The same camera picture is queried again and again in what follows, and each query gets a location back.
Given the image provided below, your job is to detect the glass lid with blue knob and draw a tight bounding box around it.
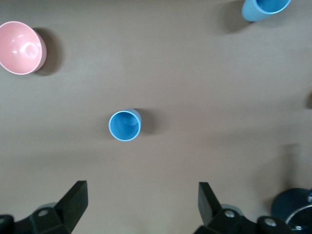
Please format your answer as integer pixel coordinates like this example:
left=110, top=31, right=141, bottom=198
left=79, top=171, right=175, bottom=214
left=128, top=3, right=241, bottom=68
left=285, top=204, right=312, bottom=234

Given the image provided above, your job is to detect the blue plastic cup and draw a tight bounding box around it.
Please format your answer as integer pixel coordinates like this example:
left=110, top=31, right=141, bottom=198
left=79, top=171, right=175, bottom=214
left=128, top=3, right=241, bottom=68
left=108, top=108, right=142, bottom=142
left=241, top=0, right=292, bottom=22

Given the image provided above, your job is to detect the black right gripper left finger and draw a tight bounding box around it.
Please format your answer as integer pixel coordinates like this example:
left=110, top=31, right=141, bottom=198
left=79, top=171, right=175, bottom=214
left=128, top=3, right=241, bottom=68
left=0, top=180, right=89, bottom=234

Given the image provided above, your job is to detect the black pot with blue handle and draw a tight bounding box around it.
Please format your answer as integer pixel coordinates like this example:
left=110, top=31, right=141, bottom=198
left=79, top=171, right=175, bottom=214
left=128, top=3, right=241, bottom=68
left=271, top=187, right=312, bottom=227

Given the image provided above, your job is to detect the pink bowl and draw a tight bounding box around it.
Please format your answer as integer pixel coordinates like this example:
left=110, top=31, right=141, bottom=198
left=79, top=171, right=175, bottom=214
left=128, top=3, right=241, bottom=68
left=0, top=21, right=47, bottom=75

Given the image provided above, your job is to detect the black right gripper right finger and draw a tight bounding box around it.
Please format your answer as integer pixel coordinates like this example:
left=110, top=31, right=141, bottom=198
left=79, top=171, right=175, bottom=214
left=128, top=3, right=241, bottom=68
left=192, top=181, right=298, bottom=234

